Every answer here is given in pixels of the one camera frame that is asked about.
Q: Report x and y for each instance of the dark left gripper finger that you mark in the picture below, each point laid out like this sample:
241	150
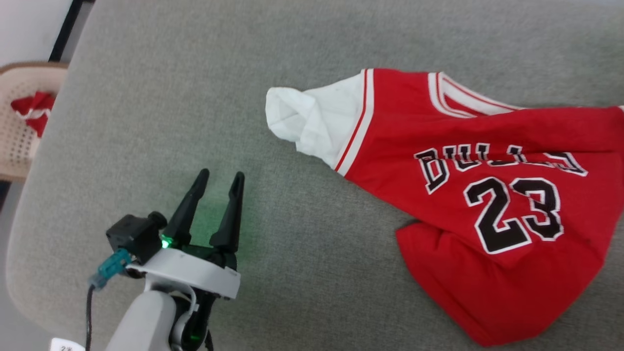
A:
230	219
187	209

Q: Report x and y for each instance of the red Bulls basketball jersey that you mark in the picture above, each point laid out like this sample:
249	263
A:
438	126

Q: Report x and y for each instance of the white paper label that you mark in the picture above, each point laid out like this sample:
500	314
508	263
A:
66	345

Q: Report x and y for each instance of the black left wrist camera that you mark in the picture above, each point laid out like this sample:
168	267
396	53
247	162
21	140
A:
134	236

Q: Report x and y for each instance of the beige woven laundry basket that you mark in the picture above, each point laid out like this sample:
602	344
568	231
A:
14	146

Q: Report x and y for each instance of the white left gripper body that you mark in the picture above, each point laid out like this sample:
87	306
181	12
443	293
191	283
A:
195	273

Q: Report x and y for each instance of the black frame strip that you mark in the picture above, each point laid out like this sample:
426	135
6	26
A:
66	29

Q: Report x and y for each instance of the red cloth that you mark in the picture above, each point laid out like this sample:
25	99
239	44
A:
36	105

